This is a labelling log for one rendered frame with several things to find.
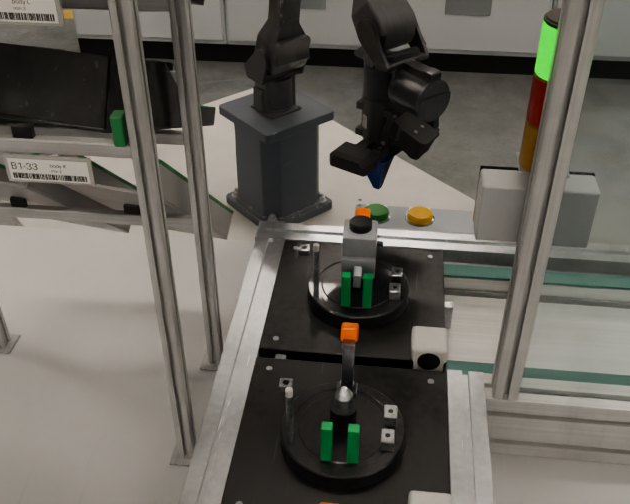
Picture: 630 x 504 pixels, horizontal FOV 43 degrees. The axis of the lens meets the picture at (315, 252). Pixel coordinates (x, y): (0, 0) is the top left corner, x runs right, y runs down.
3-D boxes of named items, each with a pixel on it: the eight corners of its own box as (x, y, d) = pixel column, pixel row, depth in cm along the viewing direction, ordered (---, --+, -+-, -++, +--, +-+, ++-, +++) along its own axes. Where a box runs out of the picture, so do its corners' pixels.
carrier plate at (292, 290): (284, 250, 122) (284, 238, 121) (442, 260, 120) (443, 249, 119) (258, 359, 103) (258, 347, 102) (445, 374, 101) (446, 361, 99)
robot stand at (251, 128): (286, 176, 157) (284, 82, 145) (333, 208, 148) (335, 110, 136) (225, 201, 149) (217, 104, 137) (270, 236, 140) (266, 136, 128)
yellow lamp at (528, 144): (516, 151, 84) (523, 108, 81) (564, 153, 83) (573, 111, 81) (520, 175, 80) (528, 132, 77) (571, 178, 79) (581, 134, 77)
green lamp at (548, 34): (531, 61, 78) (540, 12, 75) (583, 64, 77) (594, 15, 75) (537, 83, 74) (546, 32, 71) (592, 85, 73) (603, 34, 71)
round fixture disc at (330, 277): (313, 261, 116) (313, 250, 115) (409, 268, 115) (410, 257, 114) (301, 325, 105) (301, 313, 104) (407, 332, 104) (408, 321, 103)
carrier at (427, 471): (256, 367, 102) (252, 292, 94) (445, 382, 99) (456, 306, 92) (217, 532, 82) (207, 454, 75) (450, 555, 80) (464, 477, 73)
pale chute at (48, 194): (52, 219, 122) (59, 191, 123) (129, 233, 119) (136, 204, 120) (-70, 172, 95) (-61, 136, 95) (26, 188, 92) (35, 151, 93)
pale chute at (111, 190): (146, 225, 121) (153, 197, 121) (227, 240, 118) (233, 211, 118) (50, 179, 94) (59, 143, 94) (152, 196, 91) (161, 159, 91)
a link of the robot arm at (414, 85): (357, 16, 104) (418, 45, 96) (403, 3, 108) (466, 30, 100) (354, 96, 111) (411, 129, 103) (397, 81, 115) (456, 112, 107)
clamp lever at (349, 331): (338, 382, 93) (342, 321, 91) (355, 383, 93) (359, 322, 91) (336, 395, 90) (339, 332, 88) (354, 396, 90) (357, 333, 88)
